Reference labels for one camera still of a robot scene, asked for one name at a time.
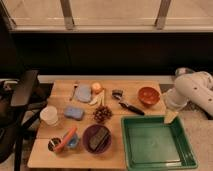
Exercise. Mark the white plastic cup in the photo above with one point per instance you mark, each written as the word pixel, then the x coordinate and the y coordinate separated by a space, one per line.
pixel 49 115

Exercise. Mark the dark sponge block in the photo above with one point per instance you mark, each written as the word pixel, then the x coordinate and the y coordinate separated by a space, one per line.
pixel 96 140

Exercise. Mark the green plastic tray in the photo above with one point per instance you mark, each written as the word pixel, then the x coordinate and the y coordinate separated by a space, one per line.
pixel 152 145

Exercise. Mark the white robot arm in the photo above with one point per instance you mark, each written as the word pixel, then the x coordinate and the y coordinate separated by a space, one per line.
pixel 196 87

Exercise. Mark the small dark cup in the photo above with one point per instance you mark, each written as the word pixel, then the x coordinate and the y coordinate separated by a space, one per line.
pixel 53 143

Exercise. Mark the small fork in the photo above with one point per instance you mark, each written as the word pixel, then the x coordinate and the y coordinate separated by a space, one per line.
pixel 76 83

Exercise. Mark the orange carrot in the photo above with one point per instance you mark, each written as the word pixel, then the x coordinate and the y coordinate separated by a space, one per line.
pixel 65 140

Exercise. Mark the banana peel pieces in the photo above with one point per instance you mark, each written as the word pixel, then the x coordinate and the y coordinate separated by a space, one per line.
pixel 99 99

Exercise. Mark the small blue bowl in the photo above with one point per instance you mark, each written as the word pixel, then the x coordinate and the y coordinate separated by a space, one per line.
pixel 73 142

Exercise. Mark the grey round dish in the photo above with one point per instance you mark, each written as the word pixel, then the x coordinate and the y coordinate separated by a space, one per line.
pixel 182 71

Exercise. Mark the light blue plate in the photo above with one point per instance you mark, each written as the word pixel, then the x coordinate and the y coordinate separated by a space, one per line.
pixel 83 93

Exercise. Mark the orange bowl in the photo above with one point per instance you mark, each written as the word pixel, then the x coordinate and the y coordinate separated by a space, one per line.
pixel 148 96

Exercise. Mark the blue sponge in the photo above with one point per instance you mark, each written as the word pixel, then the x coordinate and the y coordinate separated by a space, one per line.
pixel 74 112

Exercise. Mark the red yellow apple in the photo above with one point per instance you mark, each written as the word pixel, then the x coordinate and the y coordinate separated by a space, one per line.
pixel 96 87

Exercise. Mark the black chair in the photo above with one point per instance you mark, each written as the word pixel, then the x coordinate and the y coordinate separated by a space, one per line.
pixel 20 107

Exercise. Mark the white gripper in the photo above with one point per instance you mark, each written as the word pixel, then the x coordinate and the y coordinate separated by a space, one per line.
pixel 170 116

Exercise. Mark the bunch of dark grapes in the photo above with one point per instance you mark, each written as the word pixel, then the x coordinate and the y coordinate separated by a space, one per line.
pixel 102 113

